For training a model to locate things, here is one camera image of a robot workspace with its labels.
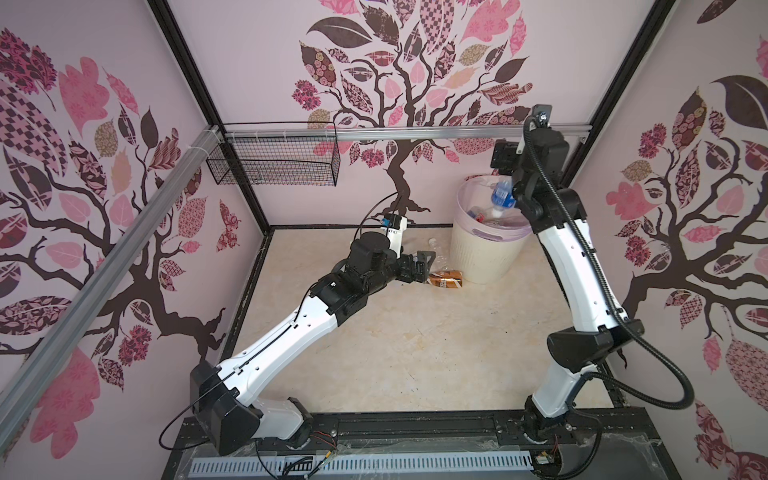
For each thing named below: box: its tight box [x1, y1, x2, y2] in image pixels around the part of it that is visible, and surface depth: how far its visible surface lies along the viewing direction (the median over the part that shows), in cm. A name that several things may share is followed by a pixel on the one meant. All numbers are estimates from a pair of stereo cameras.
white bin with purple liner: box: [450, 174, 532, 284], surface depth 94 cm
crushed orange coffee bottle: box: [427, 270, 463, 289], surface depth 100 cm
